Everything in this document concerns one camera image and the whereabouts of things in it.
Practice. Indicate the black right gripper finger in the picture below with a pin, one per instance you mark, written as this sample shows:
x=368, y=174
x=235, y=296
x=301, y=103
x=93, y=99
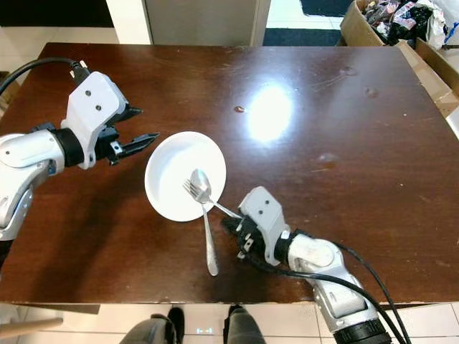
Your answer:
x=234, y=219
x=231, y=233

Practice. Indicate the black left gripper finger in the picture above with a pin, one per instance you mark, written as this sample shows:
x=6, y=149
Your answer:
x=140, y=145
x=132, y=112

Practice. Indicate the metal fork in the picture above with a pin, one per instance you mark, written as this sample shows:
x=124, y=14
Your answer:
x=226, y=210

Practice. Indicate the metal spoon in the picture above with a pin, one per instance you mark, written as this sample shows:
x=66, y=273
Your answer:
x=209, y=247

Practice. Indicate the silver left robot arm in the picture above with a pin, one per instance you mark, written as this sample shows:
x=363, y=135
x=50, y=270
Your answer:
x=21, y=154

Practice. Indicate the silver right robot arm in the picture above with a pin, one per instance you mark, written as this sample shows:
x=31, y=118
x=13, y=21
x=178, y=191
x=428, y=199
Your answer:
x=319, y=254

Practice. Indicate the white round plate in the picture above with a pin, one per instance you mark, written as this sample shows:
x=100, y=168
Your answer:
x=168, y=172

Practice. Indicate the black robot right foot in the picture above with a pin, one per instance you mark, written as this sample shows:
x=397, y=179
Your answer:
x=244, y=330

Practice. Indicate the black robot foot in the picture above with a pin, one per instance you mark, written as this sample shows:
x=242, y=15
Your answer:
x=150, y=331
x=244, y=330

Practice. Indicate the grey cabinet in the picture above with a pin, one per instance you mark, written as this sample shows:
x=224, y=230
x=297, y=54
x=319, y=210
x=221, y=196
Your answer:
x=204, y=21

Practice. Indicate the black robot left foot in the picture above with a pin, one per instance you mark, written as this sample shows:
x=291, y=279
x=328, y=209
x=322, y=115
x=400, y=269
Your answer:
x=150, y=331

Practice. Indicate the dark floor mat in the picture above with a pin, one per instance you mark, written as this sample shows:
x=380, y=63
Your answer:
x=301, y=36

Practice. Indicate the large cardboard box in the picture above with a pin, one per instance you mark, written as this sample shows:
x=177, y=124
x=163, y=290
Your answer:
x=357, y=30

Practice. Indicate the dark plastic bags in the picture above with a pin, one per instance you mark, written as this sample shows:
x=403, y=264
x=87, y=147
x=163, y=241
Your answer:
x=401, y=18

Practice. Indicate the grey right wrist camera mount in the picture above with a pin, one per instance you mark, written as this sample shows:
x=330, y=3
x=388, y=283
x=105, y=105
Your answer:
x=265, y=215

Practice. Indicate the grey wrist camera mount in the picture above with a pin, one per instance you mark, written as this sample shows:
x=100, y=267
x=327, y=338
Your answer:
x=93, y=107
x=265, y=215

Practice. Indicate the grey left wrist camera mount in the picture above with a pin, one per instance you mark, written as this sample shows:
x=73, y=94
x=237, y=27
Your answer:
x=93, y=107

